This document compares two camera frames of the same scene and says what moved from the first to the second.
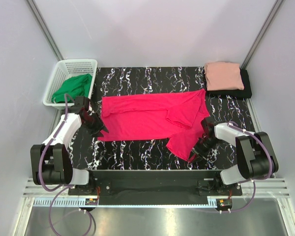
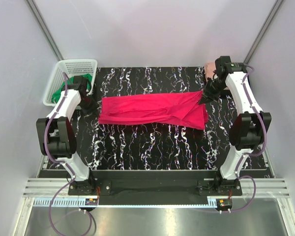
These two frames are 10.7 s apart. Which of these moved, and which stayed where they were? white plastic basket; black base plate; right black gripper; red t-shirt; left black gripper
Moved: left black gripper; red t-shirt; right black gripper
Stayed: white plastic basket; black base plate
